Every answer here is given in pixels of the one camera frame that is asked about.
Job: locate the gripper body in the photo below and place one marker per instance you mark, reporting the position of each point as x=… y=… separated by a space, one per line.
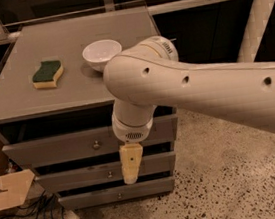
x=132 y=132

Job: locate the grey top drawer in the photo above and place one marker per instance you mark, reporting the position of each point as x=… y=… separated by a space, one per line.
x=83 y=144

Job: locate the grey drawer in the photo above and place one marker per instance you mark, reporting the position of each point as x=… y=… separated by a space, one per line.
x=106 y=173
x=83 y=144
x=118 y=194

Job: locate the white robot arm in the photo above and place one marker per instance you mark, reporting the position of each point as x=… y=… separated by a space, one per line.
x=149 y=75

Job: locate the grey middle drawer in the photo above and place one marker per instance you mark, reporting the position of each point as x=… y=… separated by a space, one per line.
x=106 y=173

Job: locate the grey bottom drawer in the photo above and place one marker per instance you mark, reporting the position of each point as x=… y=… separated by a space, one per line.
x=118 y=194

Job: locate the grey drawer cabinet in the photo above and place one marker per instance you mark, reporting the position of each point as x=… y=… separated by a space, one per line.
x=80 y=101

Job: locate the white ceramic bowl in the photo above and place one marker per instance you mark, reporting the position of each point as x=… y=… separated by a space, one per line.
x=99 y=53

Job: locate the green yellow sponge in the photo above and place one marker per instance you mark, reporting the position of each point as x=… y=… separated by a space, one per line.
x=48 y=74

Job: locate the wooden board piece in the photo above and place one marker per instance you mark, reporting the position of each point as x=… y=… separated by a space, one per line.
x=14 y=186

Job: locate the white support column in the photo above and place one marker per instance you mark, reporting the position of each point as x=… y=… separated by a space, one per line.
x=255 y=29

